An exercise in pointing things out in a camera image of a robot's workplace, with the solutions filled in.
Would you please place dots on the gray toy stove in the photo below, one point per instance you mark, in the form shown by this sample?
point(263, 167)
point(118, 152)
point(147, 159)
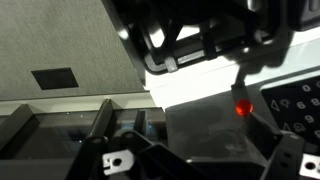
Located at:
point(206, 130)

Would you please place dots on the black keypad panel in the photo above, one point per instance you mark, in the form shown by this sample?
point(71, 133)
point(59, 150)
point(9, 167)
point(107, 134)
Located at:
point(300, 106)

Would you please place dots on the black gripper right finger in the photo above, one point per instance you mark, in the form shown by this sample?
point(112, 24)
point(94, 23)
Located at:
point(283, 160)

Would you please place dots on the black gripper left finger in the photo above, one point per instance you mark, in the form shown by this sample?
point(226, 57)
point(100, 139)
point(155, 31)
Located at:
point(90, 163)

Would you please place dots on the black burner grate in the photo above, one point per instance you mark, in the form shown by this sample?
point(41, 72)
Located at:
point(200, 30)
point(306, 13)

